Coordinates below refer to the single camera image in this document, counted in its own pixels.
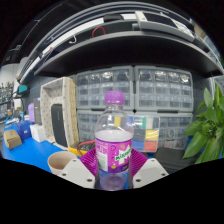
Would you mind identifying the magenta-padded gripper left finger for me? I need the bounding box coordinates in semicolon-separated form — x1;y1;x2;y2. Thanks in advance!
57;148;100;190

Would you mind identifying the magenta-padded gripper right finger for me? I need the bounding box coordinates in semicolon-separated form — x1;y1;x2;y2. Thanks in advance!
128;148;170;189

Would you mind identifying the clear bottle with purple cap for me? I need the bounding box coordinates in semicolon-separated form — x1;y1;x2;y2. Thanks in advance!
94;90;135;192

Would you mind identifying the beige patterned cup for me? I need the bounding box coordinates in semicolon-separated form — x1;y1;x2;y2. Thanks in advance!
47;150;78;176

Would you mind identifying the flat black case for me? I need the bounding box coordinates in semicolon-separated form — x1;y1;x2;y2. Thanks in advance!
153;146;198;167

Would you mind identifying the clear box with coloured parts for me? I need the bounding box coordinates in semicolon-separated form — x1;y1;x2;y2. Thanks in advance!
131;114;161;153

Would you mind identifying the black speaker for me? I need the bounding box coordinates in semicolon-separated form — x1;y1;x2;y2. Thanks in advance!
50;103;69;148

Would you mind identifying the small white box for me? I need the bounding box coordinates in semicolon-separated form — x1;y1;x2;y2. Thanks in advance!
29;123;47;144

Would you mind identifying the beige perforated tray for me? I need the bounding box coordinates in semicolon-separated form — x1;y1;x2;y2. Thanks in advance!
39;77;80;152

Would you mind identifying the green plant in white pot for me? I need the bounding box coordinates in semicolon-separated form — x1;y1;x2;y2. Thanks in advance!
182;83;224;165

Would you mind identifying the blue box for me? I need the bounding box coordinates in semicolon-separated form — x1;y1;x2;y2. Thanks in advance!
14;120;33;140

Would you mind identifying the small cardboard box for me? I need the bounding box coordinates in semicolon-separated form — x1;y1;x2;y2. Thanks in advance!
3;129;23;150

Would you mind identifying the dark grey box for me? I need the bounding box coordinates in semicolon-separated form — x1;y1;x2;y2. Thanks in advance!
33;98;43;126

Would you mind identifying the purple container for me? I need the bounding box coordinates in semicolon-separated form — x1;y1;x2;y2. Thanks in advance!
27;103;36;124

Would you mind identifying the teal object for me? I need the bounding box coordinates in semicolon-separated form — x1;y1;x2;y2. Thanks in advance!
17;84;29;95

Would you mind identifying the dark shelf unit with instruments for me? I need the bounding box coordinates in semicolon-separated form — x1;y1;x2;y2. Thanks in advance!
16;1;224;84

